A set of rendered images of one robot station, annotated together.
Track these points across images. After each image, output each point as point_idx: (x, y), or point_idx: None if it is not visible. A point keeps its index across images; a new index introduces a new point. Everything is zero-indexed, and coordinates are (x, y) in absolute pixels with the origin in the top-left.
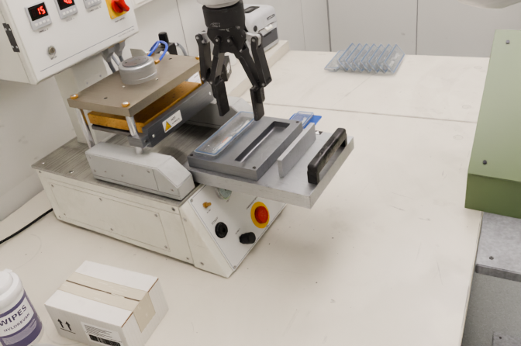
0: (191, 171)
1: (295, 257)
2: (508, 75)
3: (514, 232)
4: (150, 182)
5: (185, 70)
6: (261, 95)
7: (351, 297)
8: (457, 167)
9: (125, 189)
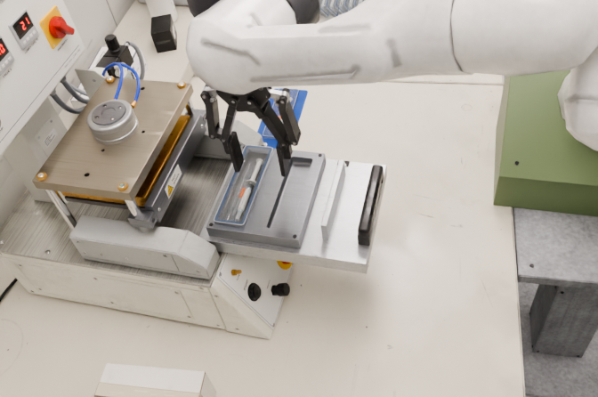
0: (213, 242)
1: (334, 297)
2: None
3: (546, 229)
4: (166, 264)
5: (173, 111)
6: (290, 150)
7: (407, 338)
8: (474, 149)
9: (133, 271)
